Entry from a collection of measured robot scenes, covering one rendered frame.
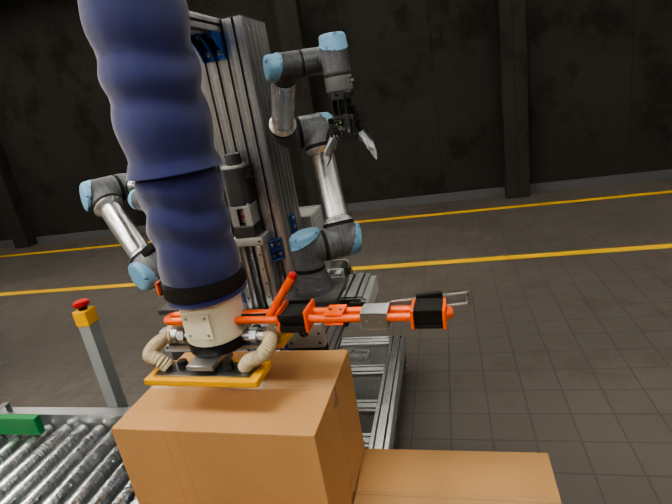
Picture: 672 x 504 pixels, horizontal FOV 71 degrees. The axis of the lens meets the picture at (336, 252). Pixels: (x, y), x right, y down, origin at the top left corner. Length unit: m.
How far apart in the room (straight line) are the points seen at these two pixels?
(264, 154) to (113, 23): 0.82
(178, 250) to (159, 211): 0.10
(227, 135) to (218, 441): 1.09
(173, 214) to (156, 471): 0.74
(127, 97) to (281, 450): 0.92
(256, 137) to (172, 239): 0.74
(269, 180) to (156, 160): 0.74
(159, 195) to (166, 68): 0.28
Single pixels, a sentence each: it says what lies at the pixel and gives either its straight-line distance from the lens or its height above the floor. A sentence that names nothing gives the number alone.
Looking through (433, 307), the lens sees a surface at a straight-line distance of 1.17.
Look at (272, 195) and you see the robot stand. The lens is 1.86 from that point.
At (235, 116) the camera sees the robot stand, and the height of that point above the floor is 1.70.
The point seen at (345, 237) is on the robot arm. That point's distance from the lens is 1.71.
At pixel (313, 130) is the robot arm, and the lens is 1.75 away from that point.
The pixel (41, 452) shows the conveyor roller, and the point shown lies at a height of 0.54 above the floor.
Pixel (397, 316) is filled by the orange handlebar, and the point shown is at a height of 1.18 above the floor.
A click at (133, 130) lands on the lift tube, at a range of 1.19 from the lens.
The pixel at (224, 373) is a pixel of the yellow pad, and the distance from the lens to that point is 1.32.
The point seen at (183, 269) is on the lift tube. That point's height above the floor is 1.37.
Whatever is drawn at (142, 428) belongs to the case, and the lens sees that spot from 1.48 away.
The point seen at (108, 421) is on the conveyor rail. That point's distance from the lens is 2.35.
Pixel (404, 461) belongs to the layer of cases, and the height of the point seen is 0.54.
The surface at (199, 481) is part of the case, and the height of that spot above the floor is 0.77.
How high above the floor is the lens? 1.72
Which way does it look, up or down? 18 degrees down
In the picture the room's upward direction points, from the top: 9 degrees counter-clockwise
